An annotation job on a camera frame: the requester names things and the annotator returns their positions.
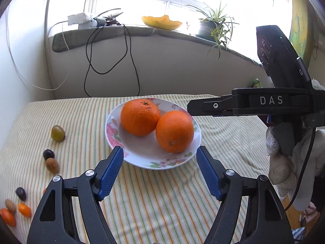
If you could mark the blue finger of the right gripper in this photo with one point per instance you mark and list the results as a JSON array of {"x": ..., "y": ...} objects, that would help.
[{"x": 217, "y": 106}]

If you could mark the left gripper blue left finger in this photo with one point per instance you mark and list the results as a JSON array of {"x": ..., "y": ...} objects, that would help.
[{"x": 107, "y": 171}]

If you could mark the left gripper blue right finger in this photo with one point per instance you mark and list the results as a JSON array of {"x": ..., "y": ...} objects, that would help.
[{"x": 212, "y": 171}]

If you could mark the floral white plate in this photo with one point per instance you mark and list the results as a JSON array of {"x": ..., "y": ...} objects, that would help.
[{"x": 144, "y": 152}]

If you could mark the large smooth orange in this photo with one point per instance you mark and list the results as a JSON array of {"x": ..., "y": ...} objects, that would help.
[{"x": 174, "y": 131}]

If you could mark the large dimpled orange with stem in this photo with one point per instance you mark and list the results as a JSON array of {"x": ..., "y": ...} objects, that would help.
[{"x": 140, "y": 117}]

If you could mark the brown kiwi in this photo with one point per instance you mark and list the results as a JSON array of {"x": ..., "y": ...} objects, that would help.
[{"x": 52, "y": 165}]

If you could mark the small orange kumquat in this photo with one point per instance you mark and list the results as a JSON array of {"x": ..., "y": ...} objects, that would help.
[{"x": 24, "y": 210}]

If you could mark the small tan fruit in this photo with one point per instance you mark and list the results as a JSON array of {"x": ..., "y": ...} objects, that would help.
[{"x": 10, "y": 206}]

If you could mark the orange cherry tomato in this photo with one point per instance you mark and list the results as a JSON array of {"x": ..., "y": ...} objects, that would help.
[{"x": 8, "y": 217}]

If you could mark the right hand white glove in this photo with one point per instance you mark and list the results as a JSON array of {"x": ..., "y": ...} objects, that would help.
[{"x": 286, "y": 163}]

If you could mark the green snack packet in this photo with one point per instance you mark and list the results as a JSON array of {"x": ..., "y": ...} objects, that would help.
[{"x": 255, "y": 83}]

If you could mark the green yellow plum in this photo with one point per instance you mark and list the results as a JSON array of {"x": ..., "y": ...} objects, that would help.
[{"x": 57, "y": 133}]

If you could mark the dark purple plum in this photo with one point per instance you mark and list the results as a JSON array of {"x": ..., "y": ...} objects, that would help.
[{"x": 48, "y": 154}]

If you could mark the striped table cloth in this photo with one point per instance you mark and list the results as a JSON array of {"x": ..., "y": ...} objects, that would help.
[{"x": 144, "y": 206}]

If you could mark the potted spider plant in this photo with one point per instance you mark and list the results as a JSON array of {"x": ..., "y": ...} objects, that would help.
[{"x": 220, "y": 26}]

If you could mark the small dark grape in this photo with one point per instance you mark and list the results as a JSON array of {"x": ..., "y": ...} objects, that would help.
[{"x": 21, "y": 194}]

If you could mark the white cabinet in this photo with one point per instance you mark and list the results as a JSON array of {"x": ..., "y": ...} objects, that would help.
[{"x": 24, "y": 73}]

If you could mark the grey window sill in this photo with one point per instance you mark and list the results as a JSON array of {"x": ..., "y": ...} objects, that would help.
[{"x": 150, "y": 43}]

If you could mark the white power strip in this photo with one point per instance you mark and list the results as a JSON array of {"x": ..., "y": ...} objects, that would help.
[{"x": 84, "y": 20}]

